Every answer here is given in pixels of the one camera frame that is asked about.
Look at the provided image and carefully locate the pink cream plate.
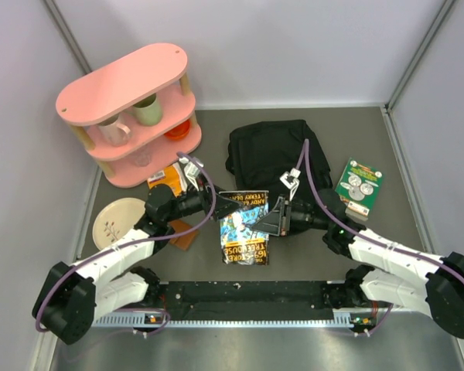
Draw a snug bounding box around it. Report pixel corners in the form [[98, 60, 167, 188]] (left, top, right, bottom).
[[92, 198, 145, 250]]

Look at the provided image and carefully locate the clear glass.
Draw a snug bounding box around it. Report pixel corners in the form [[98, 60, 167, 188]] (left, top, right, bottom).
[[131, 148, 152, 167]]

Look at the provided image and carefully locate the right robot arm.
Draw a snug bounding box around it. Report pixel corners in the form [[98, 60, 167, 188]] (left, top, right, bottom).
[[251, 189, 464, 339]]

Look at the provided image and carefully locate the orange bowl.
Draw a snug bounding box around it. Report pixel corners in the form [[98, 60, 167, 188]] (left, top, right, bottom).
[[164, 120, 191, 141]]

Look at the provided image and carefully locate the Treehouse storey paperback book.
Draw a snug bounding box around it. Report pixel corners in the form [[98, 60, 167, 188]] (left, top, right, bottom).
[[220, 190, 269, 266]]

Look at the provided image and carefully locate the slotted cable duct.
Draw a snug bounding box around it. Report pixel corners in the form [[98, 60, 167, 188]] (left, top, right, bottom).
[[89, 311, 376, 329]]

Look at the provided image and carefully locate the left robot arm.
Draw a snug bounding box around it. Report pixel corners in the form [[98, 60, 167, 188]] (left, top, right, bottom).
[[32, 185, 243, 345]]

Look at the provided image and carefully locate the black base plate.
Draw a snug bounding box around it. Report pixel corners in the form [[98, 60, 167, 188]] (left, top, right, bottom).
[[115, 280, 394, 313]]

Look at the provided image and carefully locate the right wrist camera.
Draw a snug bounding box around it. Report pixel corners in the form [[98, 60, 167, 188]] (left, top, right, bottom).
[[280, 168, 301, 201]]

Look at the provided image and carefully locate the pink three-tier shelf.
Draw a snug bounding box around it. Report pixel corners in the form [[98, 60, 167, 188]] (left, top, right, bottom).
[[56, 43, 202, 188]]

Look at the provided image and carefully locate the orange paperback book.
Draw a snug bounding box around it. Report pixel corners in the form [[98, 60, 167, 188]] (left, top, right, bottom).
[[147, 162, 188, 196]]

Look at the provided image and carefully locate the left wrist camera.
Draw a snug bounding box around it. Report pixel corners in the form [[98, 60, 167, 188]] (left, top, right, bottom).
[[184, 162, 200, 190]]

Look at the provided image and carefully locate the pink mug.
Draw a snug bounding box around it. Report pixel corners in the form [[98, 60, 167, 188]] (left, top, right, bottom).
[[97, 114, 132, 147]]

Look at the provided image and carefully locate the green puzzle book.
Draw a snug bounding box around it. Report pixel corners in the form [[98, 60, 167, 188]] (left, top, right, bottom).
[[335, 158, 384, 221]]

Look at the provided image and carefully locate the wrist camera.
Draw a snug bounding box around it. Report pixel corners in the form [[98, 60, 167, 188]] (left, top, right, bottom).
[[280, 168, 301, 201], [184, 162, 200, 190]]

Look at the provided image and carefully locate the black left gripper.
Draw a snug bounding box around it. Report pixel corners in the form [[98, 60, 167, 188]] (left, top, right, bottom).
[[165, 173, 244, 223]]

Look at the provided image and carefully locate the green mug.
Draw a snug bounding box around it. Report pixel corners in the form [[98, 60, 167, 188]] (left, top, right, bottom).
[[132, 94, 163, 126]]

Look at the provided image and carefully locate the brown leather wallet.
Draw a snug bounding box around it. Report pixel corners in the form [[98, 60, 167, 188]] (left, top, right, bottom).
[[169, 220, 199, 251]]

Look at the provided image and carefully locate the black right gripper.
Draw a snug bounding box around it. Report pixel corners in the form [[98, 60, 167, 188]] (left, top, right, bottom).
[[251, 193, 331, 236]]

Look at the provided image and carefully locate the black student backpack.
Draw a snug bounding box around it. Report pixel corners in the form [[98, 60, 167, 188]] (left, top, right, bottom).
[[225, 119, 333, 209]]

